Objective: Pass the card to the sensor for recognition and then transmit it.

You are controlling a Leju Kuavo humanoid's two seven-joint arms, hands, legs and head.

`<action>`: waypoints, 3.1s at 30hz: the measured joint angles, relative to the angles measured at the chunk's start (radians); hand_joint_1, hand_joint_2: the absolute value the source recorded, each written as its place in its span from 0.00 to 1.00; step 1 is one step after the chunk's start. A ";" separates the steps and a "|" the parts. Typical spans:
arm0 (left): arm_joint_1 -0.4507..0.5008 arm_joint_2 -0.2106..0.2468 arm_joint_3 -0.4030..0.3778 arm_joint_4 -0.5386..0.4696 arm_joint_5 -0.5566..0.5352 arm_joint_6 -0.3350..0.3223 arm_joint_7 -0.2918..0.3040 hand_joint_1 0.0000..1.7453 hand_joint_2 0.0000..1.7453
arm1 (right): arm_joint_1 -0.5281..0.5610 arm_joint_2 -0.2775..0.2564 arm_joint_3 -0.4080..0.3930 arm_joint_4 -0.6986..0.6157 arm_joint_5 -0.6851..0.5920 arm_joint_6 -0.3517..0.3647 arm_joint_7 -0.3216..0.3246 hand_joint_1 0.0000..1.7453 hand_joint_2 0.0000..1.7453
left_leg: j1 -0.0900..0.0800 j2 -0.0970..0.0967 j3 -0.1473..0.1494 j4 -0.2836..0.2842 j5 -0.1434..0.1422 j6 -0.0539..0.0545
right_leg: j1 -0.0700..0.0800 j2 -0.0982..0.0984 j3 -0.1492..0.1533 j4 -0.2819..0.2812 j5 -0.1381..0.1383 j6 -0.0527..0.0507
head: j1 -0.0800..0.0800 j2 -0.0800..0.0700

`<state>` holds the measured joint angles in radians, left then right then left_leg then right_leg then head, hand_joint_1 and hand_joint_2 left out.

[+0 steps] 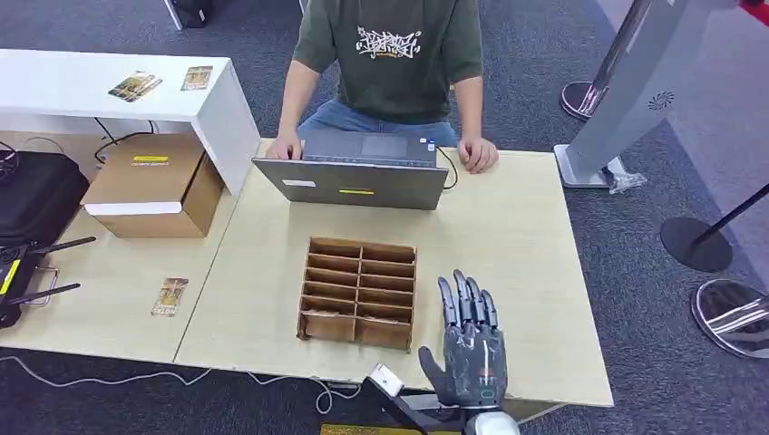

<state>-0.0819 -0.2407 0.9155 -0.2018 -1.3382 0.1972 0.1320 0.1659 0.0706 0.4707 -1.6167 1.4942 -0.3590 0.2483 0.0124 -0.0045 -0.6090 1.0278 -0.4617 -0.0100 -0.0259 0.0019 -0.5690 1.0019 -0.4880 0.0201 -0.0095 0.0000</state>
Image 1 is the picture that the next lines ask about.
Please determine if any person's right hand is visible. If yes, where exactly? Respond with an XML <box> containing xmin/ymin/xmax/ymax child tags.
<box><xmin>266</xmin><ymin>129</ymin><xmax>304</xmax><ymax>161</ymax></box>

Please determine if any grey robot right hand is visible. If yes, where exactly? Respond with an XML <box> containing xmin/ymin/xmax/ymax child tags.
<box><xmin>418</xmin><ymin>270</ymin><xmax>510</xmax><ymax>411</ymax></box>

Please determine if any person's left hand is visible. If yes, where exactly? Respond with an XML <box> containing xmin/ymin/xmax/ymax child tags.
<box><xmin>457</xmin><ymin>136</ymin><xmax>500</xmax><ymax>175</ymax></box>

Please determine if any grey laptop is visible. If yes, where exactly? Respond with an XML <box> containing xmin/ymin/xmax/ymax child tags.
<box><xmin>251</xmin><ymin>130</ymin><xmax>450</xmax><ymax>211</ymax></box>

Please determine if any printed brown card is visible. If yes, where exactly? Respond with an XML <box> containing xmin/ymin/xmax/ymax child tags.
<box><xmin>180</xmin><ymin>65</ymin><xmax>214</xmax><ymax>92</ymax></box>
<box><xmin>151</xmin><ymin>276</ymin><xmax>190</xmax><ymax>318</ymax></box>

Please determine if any chrome stanchion with pole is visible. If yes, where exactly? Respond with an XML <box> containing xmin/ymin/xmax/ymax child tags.
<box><xmin>560</xmin><ymin>0</ymin><xmax>653</xmax><ymax>122</ymax></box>

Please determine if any person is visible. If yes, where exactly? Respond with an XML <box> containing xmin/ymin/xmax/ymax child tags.
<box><xmin>266</xmin><ymin>0</ymin><xmax>500</xmax><ymax>175</ymax></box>

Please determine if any yellow strip under desk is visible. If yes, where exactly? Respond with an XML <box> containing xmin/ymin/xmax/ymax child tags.
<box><xmin>319</xmin><ymin>424</ymin><xmax>463</xmax><ymax>435</ymax></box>

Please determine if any wooden slotted card box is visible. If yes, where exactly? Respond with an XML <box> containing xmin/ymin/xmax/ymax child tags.
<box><xmin>297</xmin><ymin>236</ymin><xmax>417</xmax><ymax>353</ymax></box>

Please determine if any brown cardboard box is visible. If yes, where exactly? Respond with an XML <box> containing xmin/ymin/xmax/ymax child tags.
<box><xmin>79</xmin><ymin>132</ymin><xmax>225</xmax><ymax>239</ymax></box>

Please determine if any clear plastic bag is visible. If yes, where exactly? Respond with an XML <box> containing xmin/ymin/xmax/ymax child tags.
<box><xmin>602</xmin><ymin>157</ymin><xmax>648</xmax><ymax>195</ymax></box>

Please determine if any stack of printed cards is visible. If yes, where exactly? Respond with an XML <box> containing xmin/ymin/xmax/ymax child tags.
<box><xmin>108</xmin><ymin>71</ymin><xmax>163</xmax><ymax>103</ymax></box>

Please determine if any black box with white edge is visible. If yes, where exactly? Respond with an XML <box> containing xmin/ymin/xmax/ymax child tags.
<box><xmin>163</xmin><ymin>0</ymin><xmax>214</xmax><ymax>31</ymax></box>

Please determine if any silver kiosk stand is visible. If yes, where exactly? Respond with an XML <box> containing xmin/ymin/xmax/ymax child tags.
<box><xmin>553</xmin><ymin>0</ymin><xmax>740</xmax><ymax>189</ymax></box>

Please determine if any white desk shelf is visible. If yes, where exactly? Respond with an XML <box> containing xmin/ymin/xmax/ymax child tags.
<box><xmin>0</xmin><ymin>49</ymin><xmax>261</xmax><ymax>197</ymax></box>

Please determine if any black stanchion with pole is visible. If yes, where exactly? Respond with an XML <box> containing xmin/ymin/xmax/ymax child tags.
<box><xmin>659</xmin><ymin>182</ymin><xmax>769</xmax><ymax>275</ymax></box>

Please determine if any black soft case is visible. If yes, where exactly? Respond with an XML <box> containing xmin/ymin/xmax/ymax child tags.
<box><xmin>0</xmin><ymin>150</ymin><xmax>92</xmax><ymax>247</ymax></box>

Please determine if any chrome stanchion base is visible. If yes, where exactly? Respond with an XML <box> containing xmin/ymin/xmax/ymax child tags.
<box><xmin>690</xmin><ymin>278</ymin><xmax>769</xmax><ymax>360</ymax></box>

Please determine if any black router with antennas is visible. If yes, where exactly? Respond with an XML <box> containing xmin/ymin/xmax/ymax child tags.
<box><xmin>0</xmin><ymin>236</ymin><xmax>97</xmax><ymax>330</ymax></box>

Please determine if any red barrier belt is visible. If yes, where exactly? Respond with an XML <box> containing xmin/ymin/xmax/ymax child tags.
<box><xmin>740</xmin><ymin>0</ymin><xmax>769</xmax><ymax>26</ymax></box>

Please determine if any black laptop cable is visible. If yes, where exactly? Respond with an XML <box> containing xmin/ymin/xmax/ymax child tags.
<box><xmin>436</xmin><ymin>147</ymin><xmax>459</xmax><ymax>191</ymax></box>

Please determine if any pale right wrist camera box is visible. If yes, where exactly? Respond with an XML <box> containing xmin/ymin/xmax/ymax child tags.
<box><xmin>367</xmin><ymin>362</ymin><xmax>404</xmax><ymax>399</ymax></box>

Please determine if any black cable under shelf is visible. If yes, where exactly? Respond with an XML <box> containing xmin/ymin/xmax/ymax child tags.
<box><xmin>93</xmin><ymin>118</ymin><xmax>158</xmax><ymax>165</ymax></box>

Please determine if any metal wire handle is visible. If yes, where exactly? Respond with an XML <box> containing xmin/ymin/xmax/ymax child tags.
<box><xmin>23</xmin><ymin>266</ymin><xmax>60</xmax><ymax>307</ymax></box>

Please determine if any white floor cable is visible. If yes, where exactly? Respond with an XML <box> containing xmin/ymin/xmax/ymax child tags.
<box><xmin>0</xmin><ymin>355</ymin><xmax>364</xmax><ymax>415</ymax></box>

